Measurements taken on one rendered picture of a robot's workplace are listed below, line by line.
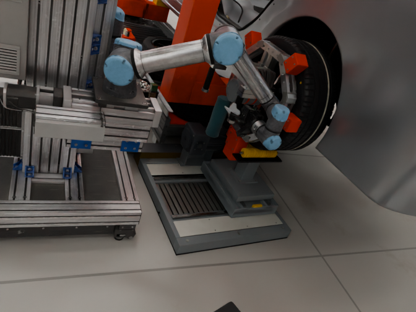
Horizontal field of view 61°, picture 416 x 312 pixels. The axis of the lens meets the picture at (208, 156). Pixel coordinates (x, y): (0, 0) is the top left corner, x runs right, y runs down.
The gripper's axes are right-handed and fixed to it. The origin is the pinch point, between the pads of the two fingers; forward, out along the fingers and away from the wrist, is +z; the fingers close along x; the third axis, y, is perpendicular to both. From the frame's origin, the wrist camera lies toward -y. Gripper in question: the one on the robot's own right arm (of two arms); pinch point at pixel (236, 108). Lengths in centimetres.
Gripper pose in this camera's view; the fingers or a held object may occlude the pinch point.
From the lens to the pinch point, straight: 182.6
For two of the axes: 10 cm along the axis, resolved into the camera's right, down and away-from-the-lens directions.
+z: -4.1, -6.0, 6.9
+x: -8.6, 0.0, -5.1
